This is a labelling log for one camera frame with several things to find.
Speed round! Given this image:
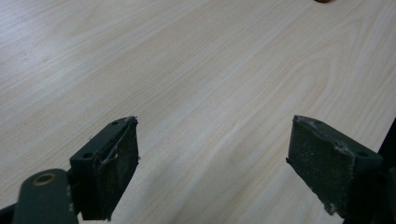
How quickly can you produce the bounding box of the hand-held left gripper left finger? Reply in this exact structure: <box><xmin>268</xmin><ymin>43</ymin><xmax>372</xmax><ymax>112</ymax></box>
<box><xmin>69</xmin><ymin>116</ymin><xmax>140</xmax><ymax>222</ymax></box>

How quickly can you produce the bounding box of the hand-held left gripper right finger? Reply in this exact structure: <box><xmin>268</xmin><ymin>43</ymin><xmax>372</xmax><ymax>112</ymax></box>
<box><xmin>286</xmin><ymin>114</ymin><xmax>384</xmax><ymax>219</ymax></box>

